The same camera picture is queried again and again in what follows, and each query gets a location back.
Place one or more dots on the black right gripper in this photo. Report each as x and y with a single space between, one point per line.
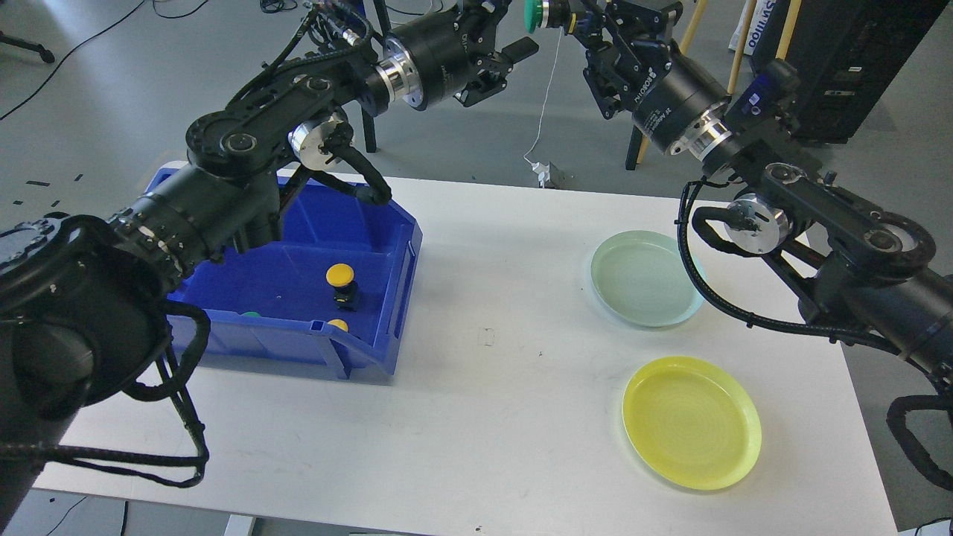
634 65

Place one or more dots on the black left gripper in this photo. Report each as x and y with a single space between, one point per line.
452 54

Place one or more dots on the yellow push button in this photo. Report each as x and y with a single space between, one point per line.
339 324
346 291

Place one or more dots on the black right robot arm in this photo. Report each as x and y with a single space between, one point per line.
861 274

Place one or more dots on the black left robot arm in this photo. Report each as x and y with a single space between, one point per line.
86 312

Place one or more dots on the light green plate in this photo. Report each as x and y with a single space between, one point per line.
640 277

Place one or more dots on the yellow push button front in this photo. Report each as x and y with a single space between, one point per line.
339 324

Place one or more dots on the yellow plate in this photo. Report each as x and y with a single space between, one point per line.
692 423

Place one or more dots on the white power plug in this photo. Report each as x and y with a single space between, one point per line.
548 175

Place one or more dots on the black equipment case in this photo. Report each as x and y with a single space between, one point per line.
846 54

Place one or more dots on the blue plastic storage bin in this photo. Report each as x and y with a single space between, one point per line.
285 282

